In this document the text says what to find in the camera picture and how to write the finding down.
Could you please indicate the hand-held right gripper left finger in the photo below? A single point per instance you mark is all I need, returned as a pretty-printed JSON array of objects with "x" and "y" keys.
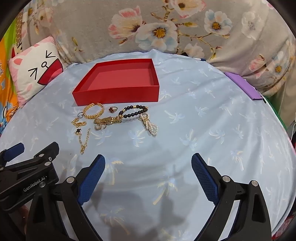
[{"x": 91, "y": 179}]

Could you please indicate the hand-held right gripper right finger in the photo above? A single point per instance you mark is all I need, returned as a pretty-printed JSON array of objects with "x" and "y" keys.
[{"x": 204, "y": 179}]

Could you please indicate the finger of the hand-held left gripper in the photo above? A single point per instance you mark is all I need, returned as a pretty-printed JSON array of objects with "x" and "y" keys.
[
  {"x": 46, "y": 153},
  {"x": 13, "y": 150}
]

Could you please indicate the gold wrist watch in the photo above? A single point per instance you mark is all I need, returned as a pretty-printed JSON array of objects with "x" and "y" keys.
[{"x": 106, "y": 120}]

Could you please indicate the red cardboard box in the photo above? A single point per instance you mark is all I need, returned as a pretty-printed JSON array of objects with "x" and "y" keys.
[{"x": 115, "y": 95}]

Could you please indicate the light blue palm print sheet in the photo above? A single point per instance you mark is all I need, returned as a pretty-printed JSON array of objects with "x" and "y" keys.
[{"x": 185, "y": 115}]

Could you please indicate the colourful cartoon blanket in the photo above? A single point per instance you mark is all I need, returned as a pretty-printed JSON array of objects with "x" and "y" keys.
[{"x": 7, "y": 69}]

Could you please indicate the white cat face pillow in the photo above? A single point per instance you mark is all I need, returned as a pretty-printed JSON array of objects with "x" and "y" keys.
[{"x": 30, "y": 67}]

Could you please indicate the green cloth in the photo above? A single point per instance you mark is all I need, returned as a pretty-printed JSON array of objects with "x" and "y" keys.
[{"x": 275, "y": 111}]

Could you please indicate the grey floral blanket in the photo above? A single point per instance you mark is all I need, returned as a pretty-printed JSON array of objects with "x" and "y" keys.
[{"x": 92, "y": 30}]

